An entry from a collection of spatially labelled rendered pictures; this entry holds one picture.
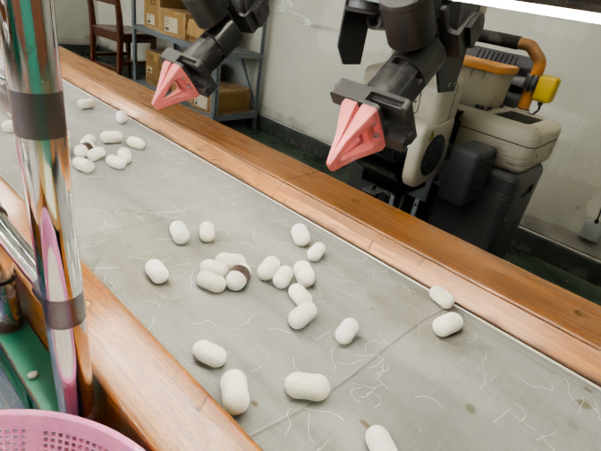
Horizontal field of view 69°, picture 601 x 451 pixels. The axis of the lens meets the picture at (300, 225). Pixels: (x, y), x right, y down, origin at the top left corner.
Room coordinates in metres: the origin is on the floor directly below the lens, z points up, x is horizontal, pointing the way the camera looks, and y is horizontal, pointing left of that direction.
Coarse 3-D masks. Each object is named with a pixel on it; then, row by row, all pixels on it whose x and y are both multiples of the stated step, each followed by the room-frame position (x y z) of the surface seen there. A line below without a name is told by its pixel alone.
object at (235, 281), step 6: (240, 264) 0.39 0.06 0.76; (246, 264) 0.39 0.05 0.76; (234, 270) 0.38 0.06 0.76; (228, 276) 0.37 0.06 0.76; (234, 276) 0.37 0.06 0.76; (240, 276) 0.37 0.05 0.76; (228, 282) 0.37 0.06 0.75; (234, 282) 0.37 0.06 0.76; (240, 282) 0.37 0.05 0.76; (234, 288) 0.36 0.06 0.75; (240, 288) 0.37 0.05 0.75
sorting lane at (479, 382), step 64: (0, 64) 1.10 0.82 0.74; (0, 128) 0.70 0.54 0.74; (128, 128) 0.81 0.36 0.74; (128, 192) 0.55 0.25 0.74; (192, 192) 0.58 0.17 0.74; (256, 192) 0.62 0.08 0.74; (128, 256) 0.40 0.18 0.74; (192, 256) 0.42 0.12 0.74; (256, 256) 0.44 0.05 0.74; (192, 320) 0.32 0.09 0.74; (256, 320) 0.33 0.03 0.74; (320, 320) 0.35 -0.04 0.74; (384, 320) 0.37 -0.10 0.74; (256, 384) 0.25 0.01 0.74; (384, 384) 0.28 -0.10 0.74; (448, 384) 0.29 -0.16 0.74; (512, 384) 0.31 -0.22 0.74; (576, 384) 0.32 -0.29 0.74; (320, 448) 0.21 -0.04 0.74; (448, 448) 0.23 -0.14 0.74; (512, 448) 0.24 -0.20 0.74; (576, 448) 0.25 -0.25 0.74
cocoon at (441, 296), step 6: (432, 288) 0.42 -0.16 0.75; (438, 288) 0.42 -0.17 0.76; (432, 294) 0.41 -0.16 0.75; (438, 294) 0.41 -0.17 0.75; (444, 294) 0.41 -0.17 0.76; (450, 294) 0.41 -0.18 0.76; (438, 300) 0.41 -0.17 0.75; (444, 300) 0.40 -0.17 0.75; (450, 300) 0.40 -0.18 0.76; (444, 306) 0.40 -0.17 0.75; (450, 306) 0.40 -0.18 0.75
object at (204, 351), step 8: (200, 344) 0.27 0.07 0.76; (208, 344) 0.27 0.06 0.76; (192, 352) 0.27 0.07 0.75; (200, 352) 0.26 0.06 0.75; (208, 352) 0.26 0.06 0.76; (216, 352) 0.27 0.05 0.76; (224, 352) 0.27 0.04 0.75; (200, 360) 0.26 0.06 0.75; (208, 360) 0.26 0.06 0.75; (216, 360) 0.26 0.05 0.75; (224, 360) 0.26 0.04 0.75
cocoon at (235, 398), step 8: (224, 376) 0.24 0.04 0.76; (232, 376) 0.24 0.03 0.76; (240, 376) 0.24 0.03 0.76; (224, 384) 0.23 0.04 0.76; (232, 384) 0.23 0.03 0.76; (240, 384) 0.23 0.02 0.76; (224, 392) 0.23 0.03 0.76; (232, 392) 0.23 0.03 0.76; (240, 392) 0.23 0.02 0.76; (248, 392) 0.23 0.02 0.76; (224, 400) 0.22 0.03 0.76; (232, 400) 0.22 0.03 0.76; (240, 400) 0.22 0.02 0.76; (248, 400) 0.23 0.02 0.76; (224, 408) 0.22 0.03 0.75; (232, 408) 0.22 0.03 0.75; (240, 408) 0.22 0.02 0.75
